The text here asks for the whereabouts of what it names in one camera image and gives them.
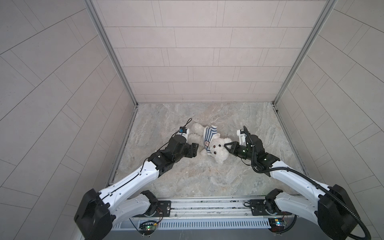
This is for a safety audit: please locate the white teddy bear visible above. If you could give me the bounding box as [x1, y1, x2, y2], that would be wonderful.
[188, 123, 232, 164]

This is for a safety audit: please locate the blue white striped knit sweater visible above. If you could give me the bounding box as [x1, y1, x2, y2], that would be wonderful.
[203, 126, 218, 155]

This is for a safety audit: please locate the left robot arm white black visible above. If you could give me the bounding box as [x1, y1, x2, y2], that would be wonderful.
[74, 135, 199, 240]

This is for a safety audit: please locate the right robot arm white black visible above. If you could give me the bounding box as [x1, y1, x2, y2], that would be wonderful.
[223, 132, 371, 240]

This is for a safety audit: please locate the left controller circuit board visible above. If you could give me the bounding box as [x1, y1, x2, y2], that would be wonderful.
[139, 221, 159, 236]

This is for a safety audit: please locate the controller circuit board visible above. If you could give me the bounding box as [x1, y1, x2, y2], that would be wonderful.
[268, 218, 287, 233]
[139, 221, 159, 236]

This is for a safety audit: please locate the ventilation grille strip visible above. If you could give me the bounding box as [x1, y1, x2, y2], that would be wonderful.
[112, 218, 271, 231]

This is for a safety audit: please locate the right controller circuit board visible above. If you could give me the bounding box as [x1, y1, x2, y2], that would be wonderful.
[268, 218, 287, 233]

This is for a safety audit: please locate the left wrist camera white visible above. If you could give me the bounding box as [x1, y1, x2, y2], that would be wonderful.
[177, 127, 190, 141]

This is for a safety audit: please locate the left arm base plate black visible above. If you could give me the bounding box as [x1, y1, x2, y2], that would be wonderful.
[134, 201, 172, 218]

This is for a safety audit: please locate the aluminium mounting rail frame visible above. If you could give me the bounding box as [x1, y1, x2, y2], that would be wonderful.
[83, 196, 336, 222]

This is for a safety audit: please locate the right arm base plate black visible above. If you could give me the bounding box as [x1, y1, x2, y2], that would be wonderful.
[243, 200, 293, 218]

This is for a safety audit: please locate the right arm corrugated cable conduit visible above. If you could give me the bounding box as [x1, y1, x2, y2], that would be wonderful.
[242, 125, 372, 240]

